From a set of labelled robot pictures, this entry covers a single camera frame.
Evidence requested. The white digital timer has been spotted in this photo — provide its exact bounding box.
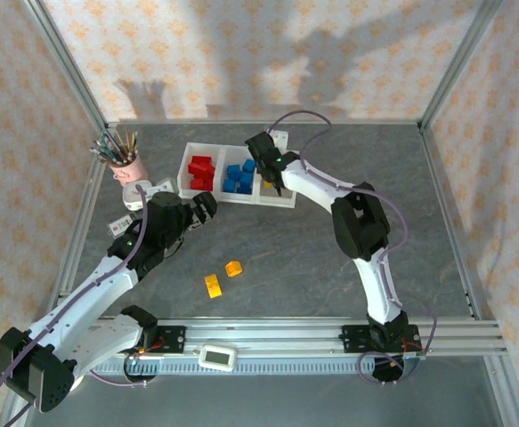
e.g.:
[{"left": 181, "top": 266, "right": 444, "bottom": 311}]
[{"left": 198, "top": 344, "right": 238, "bottom": 371}]

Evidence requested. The aluminum base rail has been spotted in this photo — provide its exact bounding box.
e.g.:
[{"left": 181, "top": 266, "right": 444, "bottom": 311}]
[{"left": 98, "top": 318, "right": 507, "bottom": 357}]

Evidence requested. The grey slotted cable duct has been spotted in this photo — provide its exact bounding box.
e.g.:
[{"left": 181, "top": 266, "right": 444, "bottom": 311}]
[{"left": 85, "top": 358, "right": 376, "bottom": 375}]

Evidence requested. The white plastic bin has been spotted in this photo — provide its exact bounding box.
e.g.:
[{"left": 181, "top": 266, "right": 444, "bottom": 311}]
[
  {"left": 216, "top": 144, "right": 264, "bottom": 205},
  {"left": 255, "top": 147, "right": 298, "bottom": 209},
  {"left": 176, "top": 141, "right": 227, "bottom": 204}
]

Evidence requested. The aluminum table edge rail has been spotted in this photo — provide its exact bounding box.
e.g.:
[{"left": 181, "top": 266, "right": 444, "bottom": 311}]
[
  {"left": 106, "top": 118, "right": 425, "bottom": 127},
  {"left": 418, "top": 125, "right": 519, "bottom": 427},
  {"left": 0, "top": 126, "right": 118, "bottom": 427}
]

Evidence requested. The small white card device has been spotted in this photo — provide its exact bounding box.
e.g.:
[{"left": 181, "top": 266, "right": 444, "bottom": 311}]
[{"left": 106, "top": 213, "right": 138, "bottom": 238}]

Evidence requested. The aluminum frame post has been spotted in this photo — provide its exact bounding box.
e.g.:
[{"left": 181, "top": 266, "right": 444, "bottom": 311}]
[
  {"left": 418, "top": 0, "right": 504, "bottom": 131},
  {"left": 22, "top": 0, "right": 109, "bottom": 131}
]

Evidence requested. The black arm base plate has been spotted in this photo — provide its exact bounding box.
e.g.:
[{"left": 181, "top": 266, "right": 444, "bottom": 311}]
[
  {"left": 341, "top": 324, "right": 421, "bottom": 355},
  {"left": 120, "top": 324, "right": 187, "bottom": 355}
]

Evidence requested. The pink pencil cup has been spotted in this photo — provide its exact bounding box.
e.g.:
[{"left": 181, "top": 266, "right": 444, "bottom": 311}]
[{"left": 107, "top": 150, "right": 149, "bottom": 185}]

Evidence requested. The white square clock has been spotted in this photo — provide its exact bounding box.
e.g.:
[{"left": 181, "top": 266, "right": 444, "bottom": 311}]
[{"left": 122, "top": 180, "right": 155, "bottom": 212}]

